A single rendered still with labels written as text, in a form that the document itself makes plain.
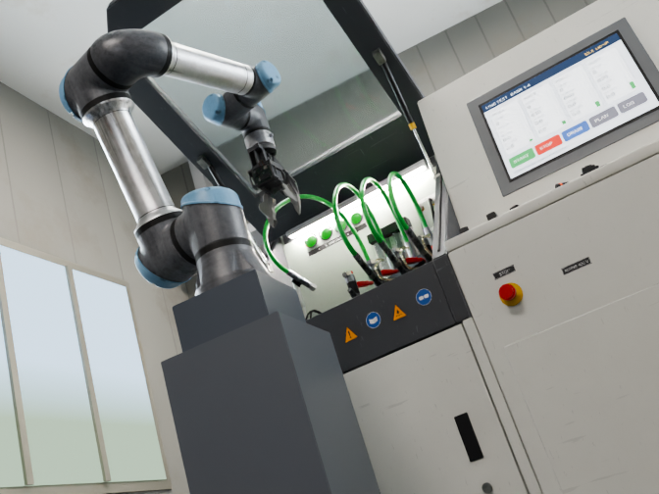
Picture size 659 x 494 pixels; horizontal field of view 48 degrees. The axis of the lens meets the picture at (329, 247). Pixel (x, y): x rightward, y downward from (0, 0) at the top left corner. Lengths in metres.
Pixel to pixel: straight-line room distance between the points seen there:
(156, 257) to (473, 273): 0.70
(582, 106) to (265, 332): 1.14
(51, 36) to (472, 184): 2.64
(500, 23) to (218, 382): 3.88
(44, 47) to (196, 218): 2.82
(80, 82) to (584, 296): 1.15
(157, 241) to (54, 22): 2.62
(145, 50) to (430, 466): 1.08
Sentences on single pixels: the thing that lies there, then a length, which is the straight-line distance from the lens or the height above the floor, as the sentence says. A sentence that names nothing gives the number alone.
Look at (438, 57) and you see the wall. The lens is 4.86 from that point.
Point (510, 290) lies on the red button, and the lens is 1.64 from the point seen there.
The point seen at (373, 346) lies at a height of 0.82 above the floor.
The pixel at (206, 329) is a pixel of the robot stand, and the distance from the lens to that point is 1.35.
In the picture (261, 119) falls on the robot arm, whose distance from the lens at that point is 2.01.
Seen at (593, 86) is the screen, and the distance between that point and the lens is 2.09.
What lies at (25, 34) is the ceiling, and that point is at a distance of 4.11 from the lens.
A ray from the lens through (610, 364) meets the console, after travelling 1.62.
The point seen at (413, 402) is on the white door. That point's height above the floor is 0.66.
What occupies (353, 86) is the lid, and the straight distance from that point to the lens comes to 2.31.
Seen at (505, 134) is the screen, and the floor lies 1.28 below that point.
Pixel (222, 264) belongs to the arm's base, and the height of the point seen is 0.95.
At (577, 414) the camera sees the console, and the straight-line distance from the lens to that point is 1.63.
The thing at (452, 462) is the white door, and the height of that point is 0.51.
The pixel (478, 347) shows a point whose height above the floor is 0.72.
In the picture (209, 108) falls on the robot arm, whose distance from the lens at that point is 1.95.
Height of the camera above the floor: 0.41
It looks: 22 degrees up
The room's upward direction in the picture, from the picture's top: 18 degrees counter-clockwise
